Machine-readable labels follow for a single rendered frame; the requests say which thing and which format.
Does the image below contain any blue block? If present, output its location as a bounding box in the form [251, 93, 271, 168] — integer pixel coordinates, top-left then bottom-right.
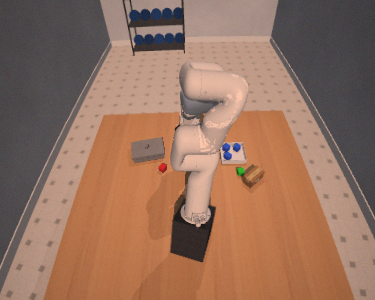
[224, 151, 232, 161]
[222, 143, 230, 152]
[233, 143, 241, 152]

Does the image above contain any green block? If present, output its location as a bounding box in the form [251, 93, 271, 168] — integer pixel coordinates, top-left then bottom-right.
[236, 167, 245, 176]

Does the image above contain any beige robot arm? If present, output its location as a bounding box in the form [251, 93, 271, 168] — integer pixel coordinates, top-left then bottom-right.
[170, 61, 248, 227]

